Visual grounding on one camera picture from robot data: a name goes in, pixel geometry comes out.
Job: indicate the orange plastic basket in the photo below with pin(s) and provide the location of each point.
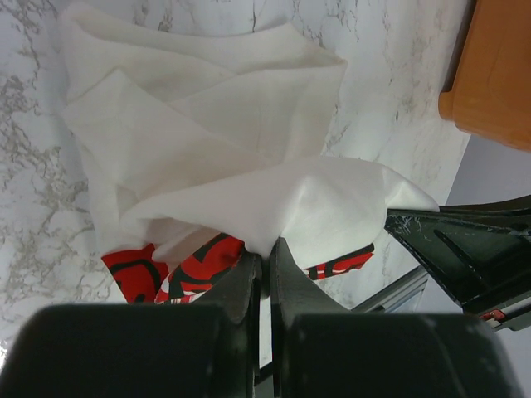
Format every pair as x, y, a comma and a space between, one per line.
490, 95

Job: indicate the white t shirt red print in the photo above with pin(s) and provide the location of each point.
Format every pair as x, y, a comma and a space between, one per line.
199, 149

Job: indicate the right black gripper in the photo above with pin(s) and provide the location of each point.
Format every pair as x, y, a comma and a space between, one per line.
478, 254

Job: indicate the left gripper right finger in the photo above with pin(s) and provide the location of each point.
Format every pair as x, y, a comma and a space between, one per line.
320, 349

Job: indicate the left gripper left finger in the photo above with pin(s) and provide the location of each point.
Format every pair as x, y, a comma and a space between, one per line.
207, 348

